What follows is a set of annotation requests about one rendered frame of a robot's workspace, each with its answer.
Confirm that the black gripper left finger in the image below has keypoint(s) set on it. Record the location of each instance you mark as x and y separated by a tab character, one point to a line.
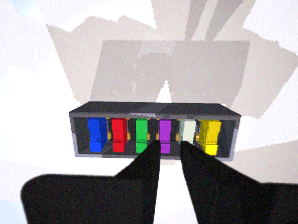
128	197

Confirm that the dark grey fuse block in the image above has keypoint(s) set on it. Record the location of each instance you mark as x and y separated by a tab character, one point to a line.
105	129

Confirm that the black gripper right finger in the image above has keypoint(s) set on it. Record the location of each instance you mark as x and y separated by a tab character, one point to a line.
221	194

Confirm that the green fuse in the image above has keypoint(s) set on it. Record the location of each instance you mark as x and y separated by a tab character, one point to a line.
141	134

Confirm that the white fuse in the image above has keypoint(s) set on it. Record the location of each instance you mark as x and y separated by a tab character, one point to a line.
187	129

